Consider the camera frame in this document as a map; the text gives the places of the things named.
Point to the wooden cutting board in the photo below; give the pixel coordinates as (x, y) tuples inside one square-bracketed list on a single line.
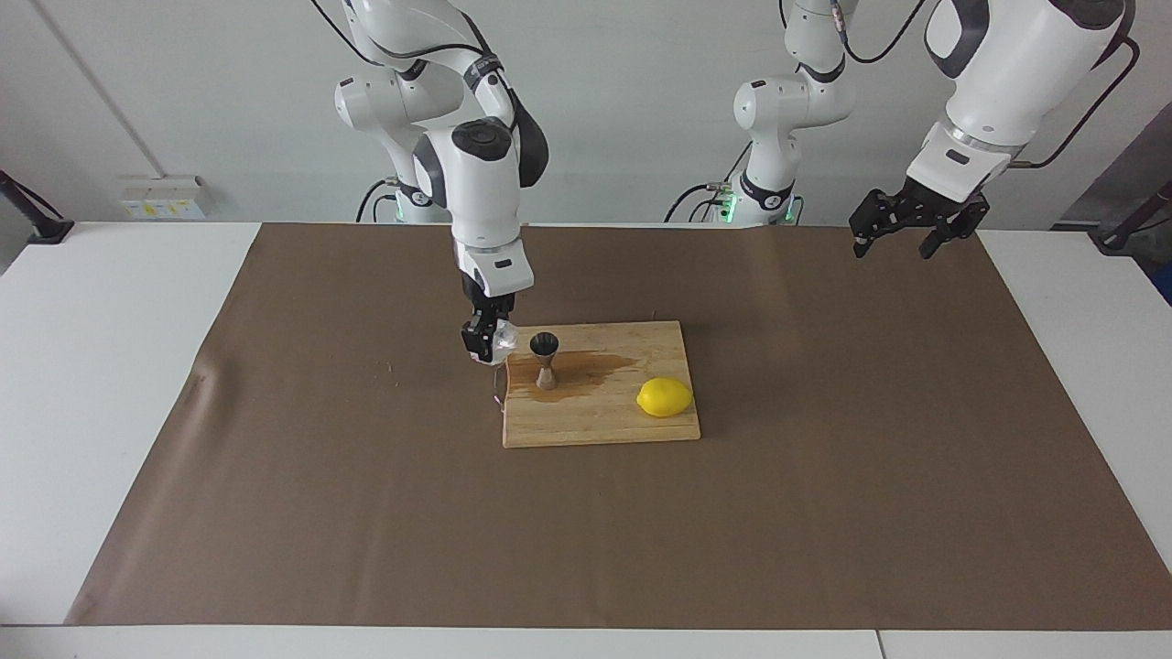
[(586, 421)]

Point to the yellow lemon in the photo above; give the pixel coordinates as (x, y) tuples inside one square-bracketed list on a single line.
[(665, 398)]

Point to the blue plastic object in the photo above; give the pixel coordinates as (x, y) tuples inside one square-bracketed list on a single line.
[(1166, 284)]

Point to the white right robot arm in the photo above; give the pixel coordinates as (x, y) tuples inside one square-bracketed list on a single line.
[(481, 192)]

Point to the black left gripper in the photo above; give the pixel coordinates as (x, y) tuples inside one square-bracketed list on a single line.
[(934, 199)]

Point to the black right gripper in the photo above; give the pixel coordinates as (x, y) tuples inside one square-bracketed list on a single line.
[(485, 304)]

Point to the white wall socket box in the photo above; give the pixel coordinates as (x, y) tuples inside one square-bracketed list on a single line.
[(165, 199)]

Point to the clear plastic cup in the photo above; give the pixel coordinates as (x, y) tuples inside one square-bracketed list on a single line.
[(507, 341)]

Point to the metal jigger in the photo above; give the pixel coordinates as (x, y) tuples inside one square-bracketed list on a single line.
[(546, 346)]

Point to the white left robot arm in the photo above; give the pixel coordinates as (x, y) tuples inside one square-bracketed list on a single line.
[(1007, 64)]

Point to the black clamp stand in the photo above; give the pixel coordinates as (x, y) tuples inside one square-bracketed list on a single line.
[(46, 229), (1122, 240)]

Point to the brown paper table mat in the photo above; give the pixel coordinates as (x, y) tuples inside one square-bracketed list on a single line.
[(366, 513)]

